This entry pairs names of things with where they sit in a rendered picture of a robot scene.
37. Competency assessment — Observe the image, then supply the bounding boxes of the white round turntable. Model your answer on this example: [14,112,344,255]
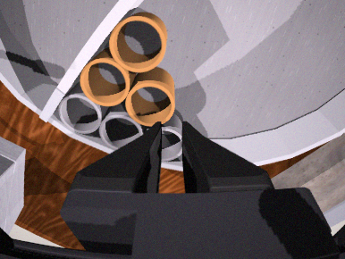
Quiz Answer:
[0,0,345,166]

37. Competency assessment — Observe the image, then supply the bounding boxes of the grey metal bushing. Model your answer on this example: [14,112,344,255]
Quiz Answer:
[162,109,183,161]
[58,82,109,134]
[99,98,145,150]

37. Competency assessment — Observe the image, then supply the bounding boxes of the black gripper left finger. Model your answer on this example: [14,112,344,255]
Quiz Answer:
[68,121,162,193]

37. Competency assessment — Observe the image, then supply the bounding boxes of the bronze bushing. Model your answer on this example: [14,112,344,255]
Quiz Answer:
[109,12,167,72]
[125,67,174,126]
[80,47,137,106]

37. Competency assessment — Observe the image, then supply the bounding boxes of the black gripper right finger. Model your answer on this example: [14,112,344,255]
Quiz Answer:
[181,121,275,193]

